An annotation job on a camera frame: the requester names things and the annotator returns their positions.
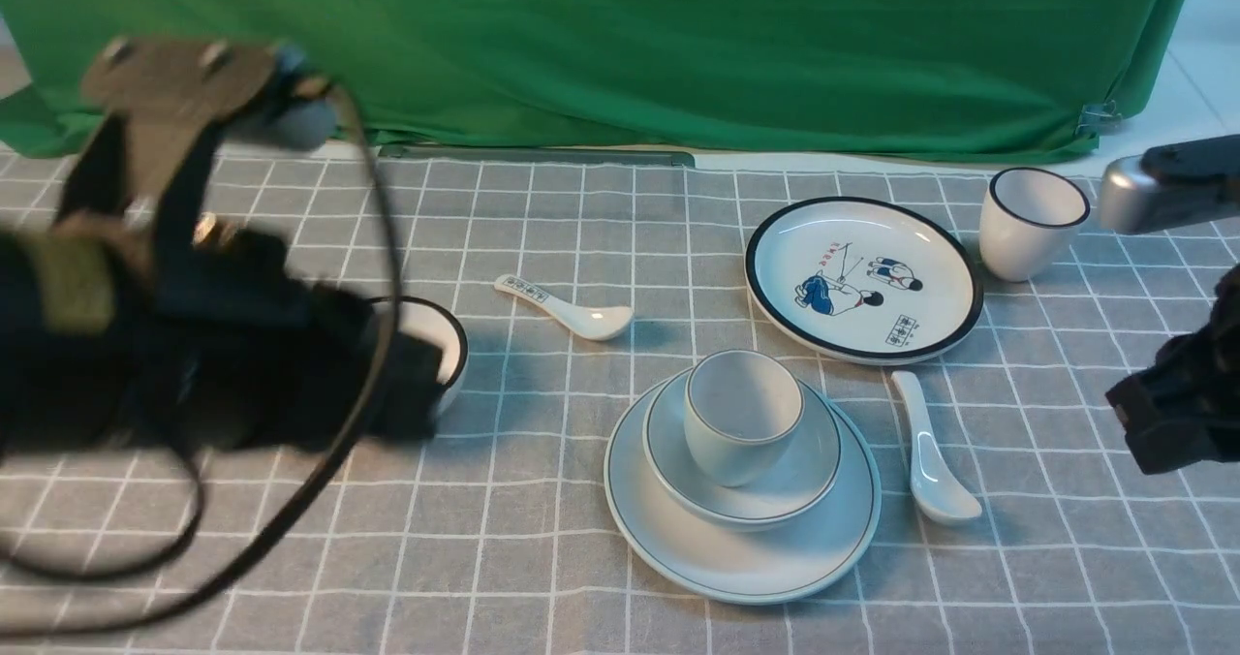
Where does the green backdrop cloth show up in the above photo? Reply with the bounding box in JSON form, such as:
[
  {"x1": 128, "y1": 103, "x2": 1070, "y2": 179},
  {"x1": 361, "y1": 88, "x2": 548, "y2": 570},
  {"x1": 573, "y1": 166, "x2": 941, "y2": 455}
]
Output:
[{"x1": 1, "y1": 0, "x2": 1184, "y2": 164}]

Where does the black rimmed illustrated plate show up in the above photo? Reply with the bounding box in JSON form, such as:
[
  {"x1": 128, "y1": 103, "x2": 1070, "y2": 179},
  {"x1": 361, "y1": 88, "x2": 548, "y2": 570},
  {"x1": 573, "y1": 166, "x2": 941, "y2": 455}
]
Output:
[{"x1": 744, "y1": 197, "x2": 985, "y2": 365}]

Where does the pale green large plate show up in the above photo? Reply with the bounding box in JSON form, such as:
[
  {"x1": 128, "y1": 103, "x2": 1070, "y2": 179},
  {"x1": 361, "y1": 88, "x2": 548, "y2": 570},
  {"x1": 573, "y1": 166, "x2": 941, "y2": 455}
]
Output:
[{"x1": 603, "y1": 372, "x2": 883, "y2": 604}]

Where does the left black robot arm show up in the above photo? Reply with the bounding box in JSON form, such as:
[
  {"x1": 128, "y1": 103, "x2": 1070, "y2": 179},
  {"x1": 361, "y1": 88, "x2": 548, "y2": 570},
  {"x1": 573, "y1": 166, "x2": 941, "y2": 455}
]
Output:
[{"x1": 2, "y1": 232, "x2": 444, "y2": 455}]

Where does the metal clip on backdrop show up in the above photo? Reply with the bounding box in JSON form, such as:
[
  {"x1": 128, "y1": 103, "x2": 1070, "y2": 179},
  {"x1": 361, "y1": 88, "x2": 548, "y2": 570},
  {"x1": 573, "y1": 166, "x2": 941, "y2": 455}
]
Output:
[{"x1": 1075, "y1": 100, "x2": 1125, "y2": 136}]

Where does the white spoon with print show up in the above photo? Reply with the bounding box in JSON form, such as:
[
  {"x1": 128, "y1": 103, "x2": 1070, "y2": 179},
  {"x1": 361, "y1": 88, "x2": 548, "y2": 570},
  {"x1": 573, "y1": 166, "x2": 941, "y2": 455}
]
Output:
[{"x1": 494, "y1": 274, "x2": 635, "y2": 342}]

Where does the grey checked tablecloth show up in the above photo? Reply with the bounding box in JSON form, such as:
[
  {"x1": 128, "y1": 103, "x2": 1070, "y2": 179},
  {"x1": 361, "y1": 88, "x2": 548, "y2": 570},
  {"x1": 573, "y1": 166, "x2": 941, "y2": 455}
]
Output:
[{"x1": 2, "y1": 160, "x2": 1238, "y2": 654}]

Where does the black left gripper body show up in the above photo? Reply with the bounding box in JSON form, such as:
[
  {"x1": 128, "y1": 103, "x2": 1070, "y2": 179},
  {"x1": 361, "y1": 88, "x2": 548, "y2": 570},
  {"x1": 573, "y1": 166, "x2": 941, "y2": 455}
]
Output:
[{"x1": 97, "y1": 229, "x2": 378, "y2": 452}]

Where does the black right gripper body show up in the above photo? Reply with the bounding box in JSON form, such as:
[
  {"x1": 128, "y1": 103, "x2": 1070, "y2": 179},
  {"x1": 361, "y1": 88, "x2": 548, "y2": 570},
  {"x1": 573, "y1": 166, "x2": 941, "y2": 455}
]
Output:
[{"x1": 1159, "y1": 265, "x2": 1239, "y2": 414}]

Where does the black rimmed white cup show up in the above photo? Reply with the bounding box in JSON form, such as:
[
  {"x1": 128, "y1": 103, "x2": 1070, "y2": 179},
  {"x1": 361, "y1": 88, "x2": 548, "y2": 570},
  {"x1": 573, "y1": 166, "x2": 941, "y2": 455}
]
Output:
[{"x1": 980, "y1": 167, "x2": 1091, "y2": 283}]

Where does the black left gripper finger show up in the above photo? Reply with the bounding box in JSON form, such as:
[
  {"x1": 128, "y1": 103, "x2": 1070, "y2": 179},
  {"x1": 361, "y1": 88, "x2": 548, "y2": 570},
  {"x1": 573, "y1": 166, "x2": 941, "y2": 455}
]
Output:
[{"x1": 368, "y1": 332, "x2": 446, "y2": 443}]

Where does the pale green ceramic cup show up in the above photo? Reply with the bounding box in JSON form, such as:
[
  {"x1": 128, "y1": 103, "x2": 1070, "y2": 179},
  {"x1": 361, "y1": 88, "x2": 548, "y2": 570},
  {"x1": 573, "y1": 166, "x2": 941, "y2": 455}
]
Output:
[{"x1": 684, "y1": 349, "x2": 805, "y2": 488}]

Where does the pale green ceramic bowl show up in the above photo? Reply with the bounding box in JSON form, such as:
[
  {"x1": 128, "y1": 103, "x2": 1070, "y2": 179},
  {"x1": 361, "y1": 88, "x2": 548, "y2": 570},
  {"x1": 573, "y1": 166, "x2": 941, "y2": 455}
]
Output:
[{"x1": 641, "y1": 372, "x2": 842, "y2": 531}]

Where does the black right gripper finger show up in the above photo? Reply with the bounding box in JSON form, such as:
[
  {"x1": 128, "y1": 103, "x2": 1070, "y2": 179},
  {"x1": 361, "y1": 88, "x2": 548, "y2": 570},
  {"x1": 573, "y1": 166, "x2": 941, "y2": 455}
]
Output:
[{"x1": 1104, "y1": 363, "x2": 1239, "y2": 475}]

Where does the black rimmed white bowl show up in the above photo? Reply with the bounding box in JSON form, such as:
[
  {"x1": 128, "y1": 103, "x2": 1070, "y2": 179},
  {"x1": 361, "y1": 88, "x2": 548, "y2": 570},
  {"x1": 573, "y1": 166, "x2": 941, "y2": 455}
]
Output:
[{"x1": 370, "y1": 295, "x2": 470, "y2": 422}]

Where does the plain white ceramic spoon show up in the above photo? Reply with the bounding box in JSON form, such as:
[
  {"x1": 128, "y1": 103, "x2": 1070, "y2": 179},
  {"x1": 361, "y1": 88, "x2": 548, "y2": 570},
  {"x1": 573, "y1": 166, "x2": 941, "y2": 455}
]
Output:
[{"x1": 892, "y1": 371, "x2": 982, "y2": 524}]

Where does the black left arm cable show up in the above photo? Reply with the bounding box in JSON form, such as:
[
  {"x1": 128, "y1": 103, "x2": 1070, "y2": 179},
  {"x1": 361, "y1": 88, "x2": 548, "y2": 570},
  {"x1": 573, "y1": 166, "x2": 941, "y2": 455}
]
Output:
[{"x1": 0, "y1": 78, "x2": 405, "y2": 636}]

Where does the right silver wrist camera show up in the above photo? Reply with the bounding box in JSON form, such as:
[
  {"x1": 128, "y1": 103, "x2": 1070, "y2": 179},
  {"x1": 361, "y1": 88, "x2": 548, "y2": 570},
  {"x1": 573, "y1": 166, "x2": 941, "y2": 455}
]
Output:
[{"x1": 1097, "y1": 134, "x2": 1239, "y2": 234}]

